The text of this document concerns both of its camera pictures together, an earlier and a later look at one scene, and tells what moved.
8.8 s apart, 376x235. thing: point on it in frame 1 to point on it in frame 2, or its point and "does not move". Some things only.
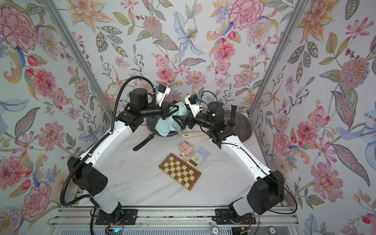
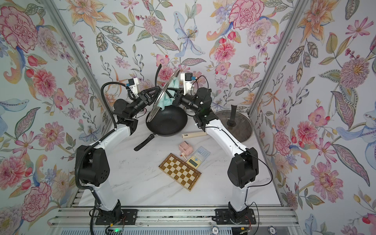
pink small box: x=186 y=148 does not move
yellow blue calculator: x=198 y=157 does not move
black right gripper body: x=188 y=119 to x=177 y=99
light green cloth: x=163 y=127 to x=166 y=100
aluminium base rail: x=81 y=220 does not move
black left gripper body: x=162 y=111 to x=141 y=97
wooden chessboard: x=182 y=172 does not move
